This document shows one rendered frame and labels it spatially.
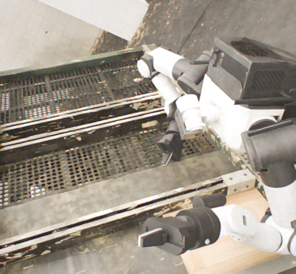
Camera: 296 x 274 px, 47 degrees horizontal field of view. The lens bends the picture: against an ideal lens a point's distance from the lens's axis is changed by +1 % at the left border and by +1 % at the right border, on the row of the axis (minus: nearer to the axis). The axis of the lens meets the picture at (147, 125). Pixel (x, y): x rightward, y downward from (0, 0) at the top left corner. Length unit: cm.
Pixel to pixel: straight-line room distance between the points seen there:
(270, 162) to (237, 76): 25
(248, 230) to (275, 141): 22
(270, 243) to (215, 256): 31
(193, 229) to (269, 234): 30
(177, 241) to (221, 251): 56
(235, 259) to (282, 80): 62
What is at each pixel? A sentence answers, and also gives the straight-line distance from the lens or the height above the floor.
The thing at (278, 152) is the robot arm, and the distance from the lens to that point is 89.
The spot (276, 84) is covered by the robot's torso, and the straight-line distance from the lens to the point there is 100.
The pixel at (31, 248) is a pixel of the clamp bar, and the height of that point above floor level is 166.
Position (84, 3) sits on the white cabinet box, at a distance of 496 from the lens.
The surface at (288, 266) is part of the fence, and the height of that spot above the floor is 100.
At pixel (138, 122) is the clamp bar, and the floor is 117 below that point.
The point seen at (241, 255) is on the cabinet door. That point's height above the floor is 107.
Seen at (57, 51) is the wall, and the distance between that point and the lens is 677.
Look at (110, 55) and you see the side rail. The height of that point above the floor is 112.
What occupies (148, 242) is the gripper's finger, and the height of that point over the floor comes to 163.
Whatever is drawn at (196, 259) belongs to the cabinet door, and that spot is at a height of 120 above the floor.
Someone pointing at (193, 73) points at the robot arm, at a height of 135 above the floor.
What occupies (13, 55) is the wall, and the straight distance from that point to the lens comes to 682.
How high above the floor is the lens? 203
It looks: 30 degrees down
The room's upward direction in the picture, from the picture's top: 73 degrees counter-clockwise
